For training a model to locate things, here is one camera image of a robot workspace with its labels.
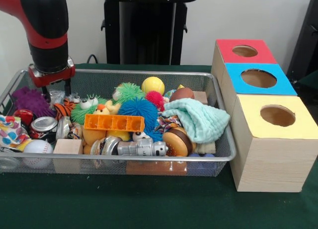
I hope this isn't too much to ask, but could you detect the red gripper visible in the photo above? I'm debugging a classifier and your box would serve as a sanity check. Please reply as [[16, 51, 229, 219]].
[[27, 56, 76, 103]]

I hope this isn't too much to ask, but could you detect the crushed clear plastic bottle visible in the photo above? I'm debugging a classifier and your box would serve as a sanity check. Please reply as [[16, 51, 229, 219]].
[[49, 90, 67, 105]]

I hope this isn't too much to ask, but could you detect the green spiky ball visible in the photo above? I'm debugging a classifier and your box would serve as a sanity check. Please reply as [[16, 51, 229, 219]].
[[71, 82, 146, 127]]

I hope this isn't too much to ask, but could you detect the orange toy building block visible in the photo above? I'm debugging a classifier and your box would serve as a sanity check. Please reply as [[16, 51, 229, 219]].
[[83, 114, 146, 133]]

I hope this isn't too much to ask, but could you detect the silver toy robot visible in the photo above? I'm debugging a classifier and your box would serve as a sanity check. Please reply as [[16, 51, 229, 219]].
[[116, 137, 169, 157]]

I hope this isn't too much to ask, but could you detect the mint green cloth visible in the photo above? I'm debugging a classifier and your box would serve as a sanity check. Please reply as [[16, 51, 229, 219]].
[[161, 98, 231, 144]]

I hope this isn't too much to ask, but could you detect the shallow metal mesh bin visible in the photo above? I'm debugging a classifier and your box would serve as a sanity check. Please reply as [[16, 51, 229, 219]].
[[0, 68, 237, 177]]

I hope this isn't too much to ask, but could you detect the wooden box with three holes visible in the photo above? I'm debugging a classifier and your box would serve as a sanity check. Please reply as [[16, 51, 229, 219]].
[[211, 39, 318, 193]]

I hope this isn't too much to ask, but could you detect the purple spiky ball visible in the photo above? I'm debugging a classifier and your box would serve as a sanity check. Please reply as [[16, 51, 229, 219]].
[[11, 86, 57, 118]]

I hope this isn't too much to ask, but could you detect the yellow plush duck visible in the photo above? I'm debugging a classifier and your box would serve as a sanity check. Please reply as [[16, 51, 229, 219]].
[[93, 99, 121, 115]]

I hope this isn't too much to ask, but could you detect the yellow foam ball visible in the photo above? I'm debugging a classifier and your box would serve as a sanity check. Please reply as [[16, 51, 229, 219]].
[[141, 76, 165, 95]]

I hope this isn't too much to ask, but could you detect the toy hamburger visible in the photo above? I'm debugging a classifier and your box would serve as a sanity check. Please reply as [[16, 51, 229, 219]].
[[161, 127, 197, 157]]

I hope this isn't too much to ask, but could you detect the cream cloth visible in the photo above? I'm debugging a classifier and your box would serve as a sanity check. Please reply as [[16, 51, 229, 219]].
[[197, 142, 217, 155]]

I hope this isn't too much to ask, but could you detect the dark green side table cloth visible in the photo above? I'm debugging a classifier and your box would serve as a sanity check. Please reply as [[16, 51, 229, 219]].
[[295, 69, 318, 108]]

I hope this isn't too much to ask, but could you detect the black panel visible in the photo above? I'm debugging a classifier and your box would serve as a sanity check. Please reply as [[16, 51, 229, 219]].
[[286, 0, 318, 83]]

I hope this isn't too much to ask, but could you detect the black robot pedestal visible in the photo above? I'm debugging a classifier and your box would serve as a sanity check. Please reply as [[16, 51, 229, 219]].
[[95, 0, 201, 65]]

